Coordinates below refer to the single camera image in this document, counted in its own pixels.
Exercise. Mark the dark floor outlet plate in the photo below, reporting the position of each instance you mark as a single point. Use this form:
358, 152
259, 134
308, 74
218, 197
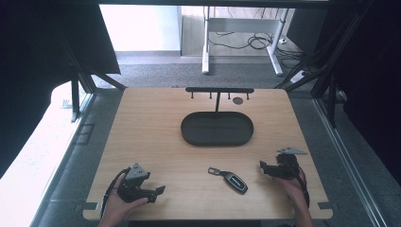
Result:
85, 134

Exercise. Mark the white desk frame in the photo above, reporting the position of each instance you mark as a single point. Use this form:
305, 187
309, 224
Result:
242, 24

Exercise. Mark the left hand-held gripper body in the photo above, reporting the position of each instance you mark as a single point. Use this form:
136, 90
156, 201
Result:
134, 184

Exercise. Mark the black key rack with tray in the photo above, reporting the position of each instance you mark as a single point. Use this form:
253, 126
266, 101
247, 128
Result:
217, 129

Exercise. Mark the black curtain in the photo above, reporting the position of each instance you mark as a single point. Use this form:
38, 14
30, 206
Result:
34, 63
372, 78

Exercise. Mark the white power strip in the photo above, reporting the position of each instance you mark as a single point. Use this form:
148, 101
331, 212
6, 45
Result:
298, 76

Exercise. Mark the black metal stand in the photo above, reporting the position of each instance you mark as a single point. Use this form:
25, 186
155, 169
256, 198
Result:
331, 63
82, 78

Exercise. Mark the grey round table grommet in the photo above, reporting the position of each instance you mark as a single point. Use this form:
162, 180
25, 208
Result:
238, 101

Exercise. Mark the aluminium floor rail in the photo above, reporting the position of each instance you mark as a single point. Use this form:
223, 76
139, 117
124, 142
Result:
350, 164

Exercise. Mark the black car key fob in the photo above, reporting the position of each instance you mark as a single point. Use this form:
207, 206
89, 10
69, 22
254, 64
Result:
235, 182

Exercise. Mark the person's left hand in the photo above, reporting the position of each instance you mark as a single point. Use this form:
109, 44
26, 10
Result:
117, 206

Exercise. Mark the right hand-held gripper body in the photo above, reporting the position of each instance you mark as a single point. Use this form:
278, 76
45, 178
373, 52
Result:
285, 165

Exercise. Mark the person's right hand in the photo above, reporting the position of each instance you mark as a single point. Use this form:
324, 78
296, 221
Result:
291, 189

